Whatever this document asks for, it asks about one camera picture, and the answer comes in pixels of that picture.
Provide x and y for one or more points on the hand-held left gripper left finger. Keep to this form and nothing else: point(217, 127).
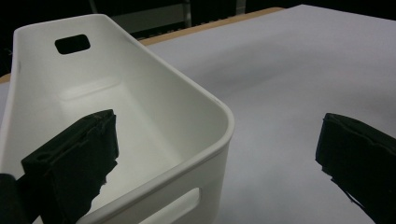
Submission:
point(71, 161)

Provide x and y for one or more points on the white plastic storage bin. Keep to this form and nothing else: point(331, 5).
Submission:
point(149, 109)

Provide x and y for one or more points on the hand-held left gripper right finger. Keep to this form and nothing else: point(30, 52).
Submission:
point(361, 155)

